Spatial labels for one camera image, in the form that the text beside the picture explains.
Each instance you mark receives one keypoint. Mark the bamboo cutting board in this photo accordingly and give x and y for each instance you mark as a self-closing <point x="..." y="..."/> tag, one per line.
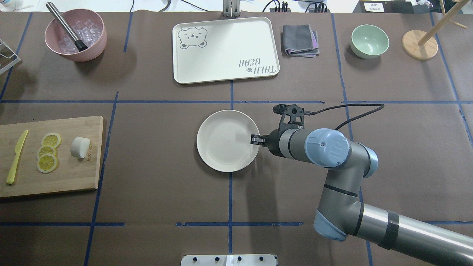
<point x="71" y="173"/>

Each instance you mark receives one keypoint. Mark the metal tongs black tip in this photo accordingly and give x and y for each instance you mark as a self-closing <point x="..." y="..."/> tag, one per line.
<point x="80" y="45"/>

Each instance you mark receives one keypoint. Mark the clear ice cubes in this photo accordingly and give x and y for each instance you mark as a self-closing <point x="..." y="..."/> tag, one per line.
<point x="87" y="31"/>

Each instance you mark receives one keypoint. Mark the yellow plastic knife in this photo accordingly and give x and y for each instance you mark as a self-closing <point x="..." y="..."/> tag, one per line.
<point x="17" y="150"/>

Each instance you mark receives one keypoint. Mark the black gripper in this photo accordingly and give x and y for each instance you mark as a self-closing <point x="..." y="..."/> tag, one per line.
<point x="272" y="143"/>

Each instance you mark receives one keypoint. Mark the wooden stand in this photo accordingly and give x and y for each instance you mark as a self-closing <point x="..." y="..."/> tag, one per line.
<point x="423" y="45"/>

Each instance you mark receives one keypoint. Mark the round white plate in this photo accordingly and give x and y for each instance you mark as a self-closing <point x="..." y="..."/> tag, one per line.
<point x="223" y="141"/>

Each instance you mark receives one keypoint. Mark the wire rack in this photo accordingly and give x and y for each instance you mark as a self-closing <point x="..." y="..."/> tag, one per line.
<point x="8" y="58"/>

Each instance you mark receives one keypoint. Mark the lemon slice bottom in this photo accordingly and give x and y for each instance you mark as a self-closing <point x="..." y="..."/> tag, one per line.
<point x="47" y="163"/>

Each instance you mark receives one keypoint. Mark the lemon slice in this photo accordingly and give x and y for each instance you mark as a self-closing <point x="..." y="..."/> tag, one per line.
<point x="46" y="149"/>
<point x="52" y="139"/>
<point x="47" y="163"/>

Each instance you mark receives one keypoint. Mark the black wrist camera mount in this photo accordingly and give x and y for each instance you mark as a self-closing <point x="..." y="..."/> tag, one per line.
<point x="292" y="116"/>

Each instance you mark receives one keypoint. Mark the white bear tray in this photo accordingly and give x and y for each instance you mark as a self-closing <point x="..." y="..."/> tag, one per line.
<point x="221" y="50"/>

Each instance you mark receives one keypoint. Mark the lemon slice middle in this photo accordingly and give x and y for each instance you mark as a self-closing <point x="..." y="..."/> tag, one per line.
<point x="46" y="149"/>

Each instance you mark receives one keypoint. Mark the folded grey cloth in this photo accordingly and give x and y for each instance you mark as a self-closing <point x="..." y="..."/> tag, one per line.
<point x="300" y="40"/>

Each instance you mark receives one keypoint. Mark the white steamed bun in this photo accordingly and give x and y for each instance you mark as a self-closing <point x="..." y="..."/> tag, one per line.
<point x="79" y="147"/>

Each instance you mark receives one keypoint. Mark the lemon slice top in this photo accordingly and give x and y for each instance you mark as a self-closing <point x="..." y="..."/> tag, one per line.
<point x="52" y="139"/>

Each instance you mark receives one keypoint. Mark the pink bowl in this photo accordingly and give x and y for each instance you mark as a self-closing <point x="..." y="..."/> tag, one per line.
<point x="54" y="30"/>

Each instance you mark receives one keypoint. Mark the green bowl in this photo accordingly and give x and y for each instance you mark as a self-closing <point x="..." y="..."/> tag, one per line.
<point x="369" y="41"/>

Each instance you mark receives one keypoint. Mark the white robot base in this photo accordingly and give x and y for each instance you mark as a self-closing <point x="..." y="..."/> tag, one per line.
<point x="230" y="260"/>

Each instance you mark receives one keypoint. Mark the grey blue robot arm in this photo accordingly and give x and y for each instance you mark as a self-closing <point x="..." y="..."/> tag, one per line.
<point x="340" y="213"/>

